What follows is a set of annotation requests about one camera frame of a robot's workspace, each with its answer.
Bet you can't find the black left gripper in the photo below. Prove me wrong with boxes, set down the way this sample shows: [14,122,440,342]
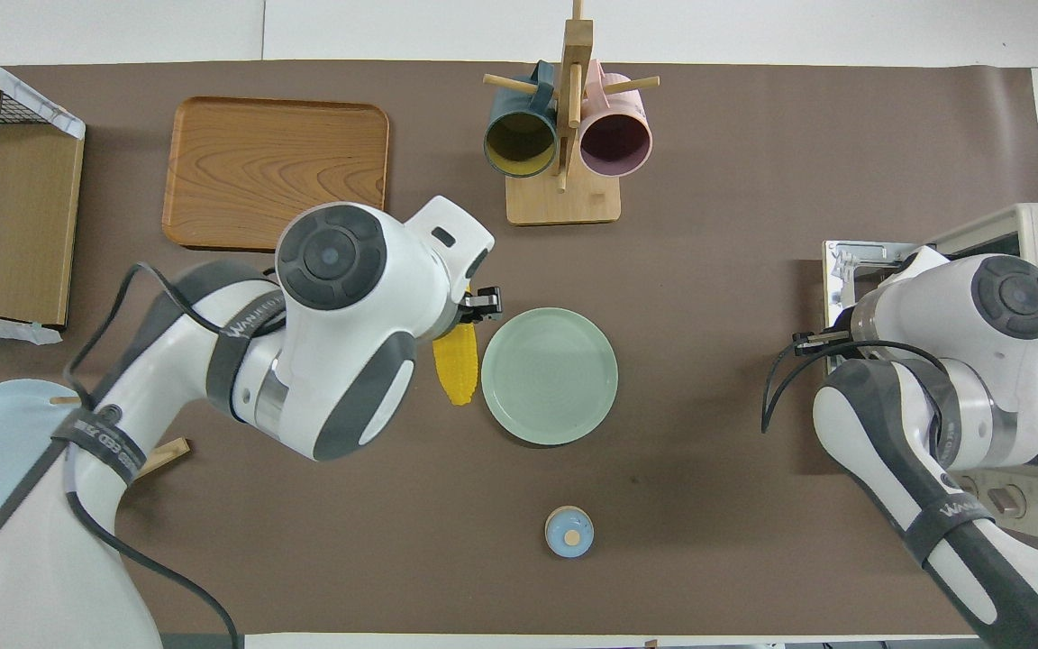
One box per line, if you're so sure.
[460,284,505,325]

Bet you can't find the yellow corn cob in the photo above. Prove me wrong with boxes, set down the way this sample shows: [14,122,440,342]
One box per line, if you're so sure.
[432,287,481,407]

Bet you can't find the pale green plate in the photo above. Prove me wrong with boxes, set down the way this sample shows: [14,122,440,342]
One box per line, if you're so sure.
[481,307,619,446]

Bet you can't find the wooden mug rack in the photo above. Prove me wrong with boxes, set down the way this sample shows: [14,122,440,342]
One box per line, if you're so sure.
[483,0,661,226]

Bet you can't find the dark blue mug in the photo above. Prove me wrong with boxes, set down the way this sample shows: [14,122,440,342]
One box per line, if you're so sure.
[484,61,559,179]

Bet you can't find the pink mug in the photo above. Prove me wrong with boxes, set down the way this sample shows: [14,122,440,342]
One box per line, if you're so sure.
[578,59,653,178]

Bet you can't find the small blue bell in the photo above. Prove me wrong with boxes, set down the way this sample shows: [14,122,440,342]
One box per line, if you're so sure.
[544,506,595,558]

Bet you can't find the brown wooden tray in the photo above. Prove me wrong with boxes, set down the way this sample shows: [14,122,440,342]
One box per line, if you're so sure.
[161,96,391,252]

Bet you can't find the brown table mat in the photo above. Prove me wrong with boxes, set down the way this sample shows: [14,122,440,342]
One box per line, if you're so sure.
[0,60,1038,636]

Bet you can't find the light blue plate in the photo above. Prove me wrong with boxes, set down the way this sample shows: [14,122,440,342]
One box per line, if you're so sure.
[0,379,83,512]

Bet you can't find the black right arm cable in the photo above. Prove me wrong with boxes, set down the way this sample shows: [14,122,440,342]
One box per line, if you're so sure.
[760,330,952,435]

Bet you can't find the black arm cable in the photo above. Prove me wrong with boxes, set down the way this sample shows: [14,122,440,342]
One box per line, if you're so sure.
[64,261,241,649]
[760,330,952,435]

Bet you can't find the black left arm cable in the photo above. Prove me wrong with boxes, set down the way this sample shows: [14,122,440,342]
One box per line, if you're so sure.
[64,261,241,649]

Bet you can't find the black wire basket shelf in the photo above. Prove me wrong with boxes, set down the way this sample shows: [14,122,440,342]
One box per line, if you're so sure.
[0,70,86,327]

